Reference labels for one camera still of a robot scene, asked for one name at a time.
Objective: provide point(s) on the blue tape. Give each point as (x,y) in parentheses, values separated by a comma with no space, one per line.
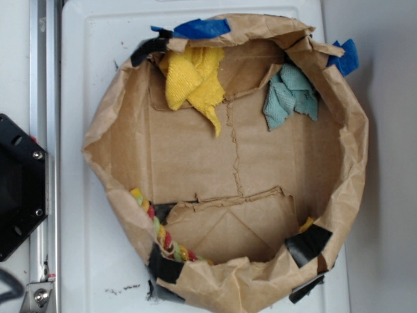
(197,29)
(349,61)

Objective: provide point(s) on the yellow cloth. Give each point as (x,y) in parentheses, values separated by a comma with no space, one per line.
(192,76)

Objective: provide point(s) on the teal cloth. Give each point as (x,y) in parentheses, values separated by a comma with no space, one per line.
(289,92)

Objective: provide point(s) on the black tape bottom right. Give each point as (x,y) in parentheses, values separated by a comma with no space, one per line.
(307,245)

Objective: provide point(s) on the black tape bottom left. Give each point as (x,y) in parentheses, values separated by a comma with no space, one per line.
(164,268)

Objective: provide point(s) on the metal corner bracket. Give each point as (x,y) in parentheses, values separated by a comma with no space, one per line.
(37,297)

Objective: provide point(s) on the brown paper bag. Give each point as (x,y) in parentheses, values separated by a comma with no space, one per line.
(224,206)

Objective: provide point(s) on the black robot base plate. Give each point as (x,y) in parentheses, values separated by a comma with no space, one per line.
(23,186)

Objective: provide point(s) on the aluminium rail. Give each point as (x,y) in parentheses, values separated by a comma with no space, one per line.
(44,126)

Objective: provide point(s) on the black tape top left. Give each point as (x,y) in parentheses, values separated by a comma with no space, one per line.
(147,47)

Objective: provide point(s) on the black tape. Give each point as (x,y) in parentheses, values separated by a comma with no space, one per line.
(147,47)
(307,245)
(164,268)

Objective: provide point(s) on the blue tape right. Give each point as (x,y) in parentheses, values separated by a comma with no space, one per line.
(349,61)

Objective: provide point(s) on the black tape lower right edge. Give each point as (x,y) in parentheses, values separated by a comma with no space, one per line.
(300,292)

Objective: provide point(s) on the blue tape top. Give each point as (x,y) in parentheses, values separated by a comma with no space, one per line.
(197,29)

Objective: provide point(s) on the white tray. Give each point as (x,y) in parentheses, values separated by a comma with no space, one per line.
(100,270)

